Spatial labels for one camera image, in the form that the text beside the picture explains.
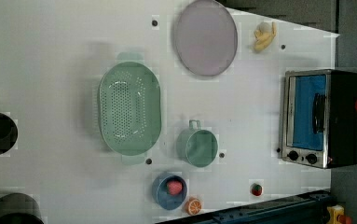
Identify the green oval colander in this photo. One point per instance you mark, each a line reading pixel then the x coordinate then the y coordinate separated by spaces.
pixel 129 108

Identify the yellow orange clamp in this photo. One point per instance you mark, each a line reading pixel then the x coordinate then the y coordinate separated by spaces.
pixel 337 215

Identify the lilac round plate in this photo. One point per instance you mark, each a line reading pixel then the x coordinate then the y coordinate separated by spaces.
pixel 206 38

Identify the black toaster oven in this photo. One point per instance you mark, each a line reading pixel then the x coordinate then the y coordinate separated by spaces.
pixel 319 126

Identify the green mug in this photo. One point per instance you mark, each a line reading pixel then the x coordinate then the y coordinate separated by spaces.
pixel 196 146

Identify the yellow banana toy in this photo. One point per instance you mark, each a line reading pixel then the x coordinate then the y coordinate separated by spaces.
pixel 264 35

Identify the orange slice toy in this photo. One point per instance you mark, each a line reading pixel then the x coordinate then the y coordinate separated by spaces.
pixel 193 206

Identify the pink plush fruit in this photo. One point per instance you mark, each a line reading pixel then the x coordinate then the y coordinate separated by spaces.
pixel 174 187

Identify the blue metal frame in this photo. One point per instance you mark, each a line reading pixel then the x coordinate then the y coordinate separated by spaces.
pixel 307 208

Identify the black pot at edge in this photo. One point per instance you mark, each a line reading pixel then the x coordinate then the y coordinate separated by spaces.
pixel 19 208

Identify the blue bowl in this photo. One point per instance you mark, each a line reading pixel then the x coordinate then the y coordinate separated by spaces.
pixel 161 195

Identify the strawberry toy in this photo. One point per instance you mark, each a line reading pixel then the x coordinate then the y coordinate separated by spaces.
pixel 256 190

